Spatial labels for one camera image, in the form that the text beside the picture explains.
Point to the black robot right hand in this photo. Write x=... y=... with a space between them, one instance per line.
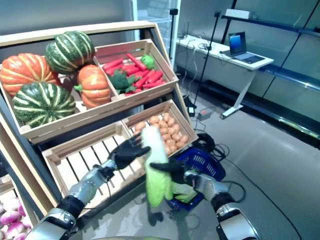
x=178 y=172

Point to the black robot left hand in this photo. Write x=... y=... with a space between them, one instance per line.
x=127 y=155

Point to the napa cabbage toy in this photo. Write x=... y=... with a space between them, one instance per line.
x=155 y=155
x=183 y=191

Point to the blue plastic shopping basket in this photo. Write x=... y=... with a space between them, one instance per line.
x=185 y=206

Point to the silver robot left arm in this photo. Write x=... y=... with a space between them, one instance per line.
x=87 y=185

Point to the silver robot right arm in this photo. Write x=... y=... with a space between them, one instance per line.
x=217 y=187

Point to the brown potato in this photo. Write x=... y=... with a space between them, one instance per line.
x=179 y=144
x=166 y=116
x=140 y=125
x=184 y=139
x=154 y=119

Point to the wooden crate holding potatoes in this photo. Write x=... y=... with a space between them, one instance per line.
x=186 y=122

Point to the wooden crate white slats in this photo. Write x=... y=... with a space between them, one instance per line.
x=75 y=146

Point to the black power adapter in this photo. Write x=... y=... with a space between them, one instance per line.
x=191 y=111

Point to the grey box red top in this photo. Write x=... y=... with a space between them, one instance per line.
x=206 y=113

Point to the dark green broccoli toy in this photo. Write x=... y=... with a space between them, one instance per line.
x=120 y=81

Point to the red carrot toy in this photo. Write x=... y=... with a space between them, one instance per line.
x=142 y=81
x=113 y=64
x=153 y=85
x=136 y=62
x=155 y=76

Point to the small orange pumpkin green stem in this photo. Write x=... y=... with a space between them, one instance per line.
x=93 y=86

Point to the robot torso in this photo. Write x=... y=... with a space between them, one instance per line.
x=125 y=238

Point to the light green bell pepper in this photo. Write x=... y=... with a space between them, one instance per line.
x=148 y=62

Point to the green striped pumpkin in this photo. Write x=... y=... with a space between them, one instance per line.
x=43 y=105
x=70 y=51

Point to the wooden crate holding carrots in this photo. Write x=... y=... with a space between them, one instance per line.
x=163 y=63

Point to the white purple turnip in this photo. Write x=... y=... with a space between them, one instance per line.
x=27 y=222
x=15 y=228
x=10 y=217
x=21 y=209

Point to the slanted black tripod stand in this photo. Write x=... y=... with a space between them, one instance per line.
x=208 y=47

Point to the small black router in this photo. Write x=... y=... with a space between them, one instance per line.
x=182 y=37

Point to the large orange striped pumpkin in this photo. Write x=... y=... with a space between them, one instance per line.
x=25 y=72

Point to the upright black tripod stand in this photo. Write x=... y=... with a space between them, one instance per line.
x=172 y=30

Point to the wooden display stand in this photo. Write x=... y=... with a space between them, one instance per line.
x=75 y=32

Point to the white desk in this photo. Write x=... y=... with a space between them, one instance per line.
x=262 y=63

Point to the grey open laptop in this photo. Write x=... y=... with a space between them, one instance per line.
x=236 y=42

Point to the white framed glass door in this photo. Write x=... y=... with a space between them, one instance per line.
x=160 y=15

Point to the white flat box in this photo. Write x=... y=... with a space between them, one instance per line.
x=238 y=13

